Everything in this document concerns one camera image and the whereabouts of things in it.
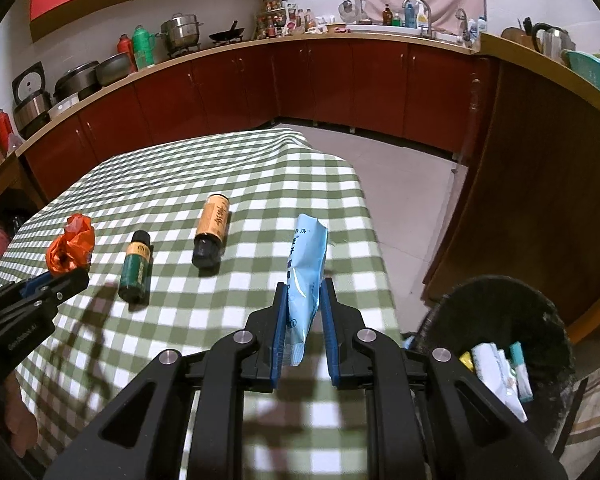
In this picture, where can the amber bottle with black cap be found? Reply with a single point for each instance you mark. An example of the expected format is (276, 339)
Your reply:
(212, 225)

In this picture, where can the steel steamer pot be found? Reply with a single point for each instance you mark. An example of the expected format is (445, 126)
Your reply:
(181, 32)

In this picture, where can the yellow snack wrapper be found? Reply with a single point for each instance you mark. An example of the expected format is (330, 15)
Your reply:
(466, 361)

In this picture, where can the teal plastic basket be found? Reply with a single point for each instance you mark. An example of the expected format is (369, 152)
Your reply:
(592, 77)

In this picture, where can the silver rice cooker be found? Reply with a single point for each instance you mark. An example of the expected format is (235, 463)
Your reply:
(30, 105)

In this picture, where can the person's left hand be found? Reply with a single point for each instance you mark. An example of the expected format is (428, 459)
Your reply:
(20, 405)

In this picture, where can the small steel faucet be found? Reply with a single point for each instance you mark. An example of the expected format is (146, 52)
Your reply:
(462, 27)

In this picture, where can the black wok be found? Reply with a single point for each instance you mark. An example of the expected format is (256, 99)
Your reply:
(226, 35)

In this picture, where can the steel basin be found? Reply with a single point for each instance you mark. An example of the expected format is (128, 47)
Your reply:
(115, 70)

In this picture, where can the rack of condiment bottles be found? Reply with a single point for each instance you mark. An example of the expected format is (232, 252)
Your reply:
(285, 20)

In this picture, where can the hanging steel strainer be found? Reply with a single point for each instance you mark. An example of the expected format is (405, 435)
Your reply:
(348, 7)

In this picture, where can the green checked tablecloth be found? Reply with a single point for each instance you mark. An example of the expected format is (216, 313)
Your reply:
(180, 170)

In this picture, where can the wooden cutting board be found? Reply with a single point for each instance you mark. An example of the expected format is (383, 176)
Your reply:
(517, 39)

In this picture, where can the orange oil bottle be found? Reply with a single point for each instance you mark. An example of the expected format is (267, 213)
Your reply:
(2, 132)

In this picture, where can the light blue packet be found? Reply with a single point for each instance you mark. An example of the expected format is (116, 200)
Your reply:
(307, 270)

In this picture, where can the orange plastic bag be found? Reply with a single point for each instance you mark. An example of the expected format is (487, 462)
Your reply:
(70, 247)

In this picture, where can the tall curved steel faucet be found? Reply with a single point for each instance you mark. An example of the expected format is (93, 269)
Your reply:
(425, 10)

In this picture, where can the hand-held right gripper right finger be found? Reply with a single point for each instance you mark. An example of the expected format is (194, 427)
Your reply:
(330, 340)

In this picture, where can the green thermos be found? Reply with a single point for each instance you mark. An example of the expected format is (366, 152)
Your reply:
(143, 47)

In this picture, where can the brown glass bottle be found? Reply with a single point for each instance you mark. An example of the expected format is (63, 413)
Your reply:
(387, 16)

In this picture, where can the black electric cooker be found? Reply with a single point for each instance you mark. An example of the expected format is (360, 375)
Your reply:
(77, 82)

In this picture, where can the steel kettle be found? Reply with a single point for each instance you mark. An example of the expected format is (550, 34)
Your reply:
(552, 40)

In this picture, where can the blue dish soap bottle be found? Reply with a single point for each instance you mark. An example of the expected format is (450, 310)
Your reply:
(410, 17)

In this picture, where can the green bottle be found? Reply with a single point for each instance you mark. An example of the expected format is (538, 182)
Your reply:
(136, 270)

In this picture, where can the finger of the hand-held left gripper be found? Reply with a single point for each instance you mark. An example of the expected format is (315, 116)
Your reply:
(30, 284)
(60, 285)

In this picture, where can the red thermos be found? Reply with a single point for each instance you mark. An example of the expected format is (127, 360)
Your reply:
(126, 52)

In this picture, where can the dark red kitchen cabinets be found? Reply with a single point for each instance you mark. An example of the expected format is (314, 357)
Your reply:
(330, 85)

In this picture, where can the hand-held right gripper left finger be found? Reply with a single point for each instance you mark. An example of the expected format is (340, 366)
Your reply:
(279, 340)

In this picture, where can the white wrapper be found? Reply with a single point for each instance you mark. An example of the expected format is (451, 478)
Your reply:
(490, 370)

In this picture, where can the black trash bin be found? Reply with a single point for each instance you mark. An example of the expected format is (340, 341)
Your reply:
(505, 310)

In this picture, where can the teal strip wrapper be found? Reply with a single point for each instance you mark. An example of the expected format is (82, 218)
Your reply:
(521, 370)

